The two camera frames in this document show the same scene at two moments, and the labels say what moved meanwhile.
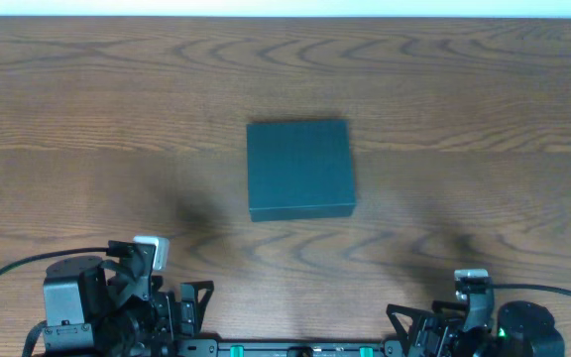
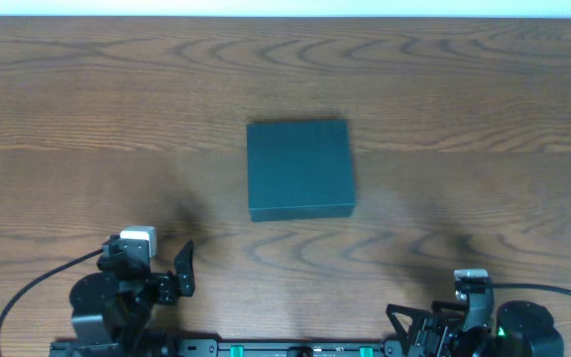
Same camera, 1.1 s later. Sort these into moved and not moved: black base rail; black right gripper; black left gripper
Moved: black left gripper
Not moved: black right gripper; black base rail
